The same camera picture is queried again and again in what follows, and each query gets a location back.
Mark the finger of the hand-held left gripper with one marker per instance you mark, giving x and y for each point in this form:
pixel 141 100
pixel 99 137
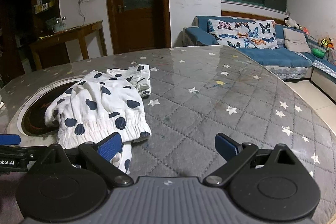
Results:
pixel 10 140

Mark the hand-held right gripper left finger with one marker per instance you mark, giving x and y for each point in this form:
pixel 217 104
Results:
pixel 110 145

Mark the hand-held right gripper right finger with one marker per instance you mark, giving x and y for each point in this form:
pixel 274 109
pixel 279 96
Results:
pixel 225 145

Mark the white navy-spotted pants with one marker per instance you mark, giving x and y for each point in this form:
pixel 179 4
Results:
pixel 99 108

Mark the round built-in induction cooktop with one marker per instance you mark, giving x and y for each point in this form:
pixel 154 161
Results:
pixel 34 119

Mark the grey star quilted table cover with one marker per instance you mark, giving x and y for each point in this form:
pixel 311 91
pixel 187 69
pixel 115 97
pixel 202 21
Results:
pixel 197 108

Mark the blue sofa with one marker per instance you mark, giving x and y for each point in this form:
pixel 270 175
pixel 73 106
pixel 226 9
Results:
pixel 283 61

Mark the butterfly print pillow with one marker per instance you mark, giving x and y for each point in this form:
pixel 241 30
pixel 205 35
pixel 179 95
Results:
pixel 266 35
pixel 231 32

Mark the brown wooden glass-panel door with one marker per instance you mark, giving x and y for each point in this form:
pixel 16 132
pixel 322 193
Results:
pixel 136 29

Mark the wooden side table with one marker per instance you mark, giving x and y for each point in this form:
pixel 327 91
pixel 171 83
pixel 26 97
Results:
pixel 71 31

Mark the dark wooden shelf cabinet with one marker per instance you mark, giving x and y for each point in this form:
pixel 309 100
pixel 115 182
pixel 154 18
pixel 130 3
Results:
pixel 15 16

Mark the glass kettle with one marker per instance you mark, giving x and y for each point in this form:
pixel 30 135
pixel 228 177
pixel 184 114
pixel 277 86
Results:
pixel 56 25

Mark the beige cushion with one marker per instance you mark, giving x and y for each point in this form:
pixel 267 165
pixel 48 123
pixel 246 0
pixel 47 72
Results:
pixel 296 41

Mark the black and white plush toy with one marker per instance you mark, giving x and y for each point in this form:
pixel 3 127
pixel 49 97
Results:
pixel 290 22

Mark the colourful plush toy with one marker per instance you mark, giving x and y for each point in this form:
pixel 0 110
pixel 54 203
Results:
pixel 326 42

